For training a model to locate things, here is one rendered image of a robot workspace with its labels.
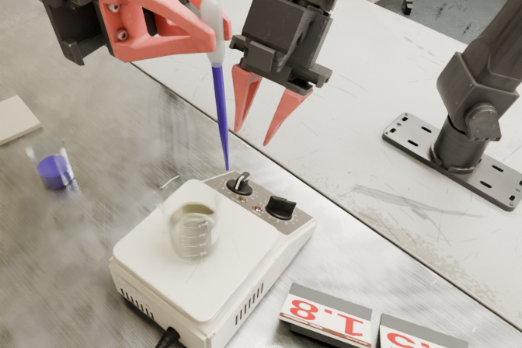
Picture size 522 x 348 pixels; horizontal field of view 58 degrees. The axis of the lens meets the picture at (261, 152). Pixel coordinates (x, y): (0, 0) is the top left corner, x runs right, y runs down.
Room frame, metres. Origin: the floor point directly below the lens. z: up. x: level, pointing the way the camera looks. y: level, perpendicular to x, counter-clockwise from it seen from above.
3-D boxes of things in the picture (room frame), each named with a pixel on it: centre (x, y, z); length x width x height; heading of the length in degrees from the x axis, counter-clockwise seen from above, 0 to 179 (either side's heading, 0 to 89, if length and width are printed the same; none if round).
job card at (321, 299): (0.22, -0.08, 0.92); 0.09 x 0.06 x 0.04; 74
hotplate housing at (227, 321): (0.27, 0.04, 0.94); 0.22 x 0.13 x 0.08; 147
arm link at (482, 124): (0.46, -0.26, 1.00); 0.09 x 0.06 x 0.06; 5
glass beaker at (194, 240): (0.25, 0.06, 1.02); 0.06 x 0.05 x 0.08; 97
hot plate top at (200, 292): (0.25, 0.05, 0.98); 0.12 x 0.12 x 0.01; 57
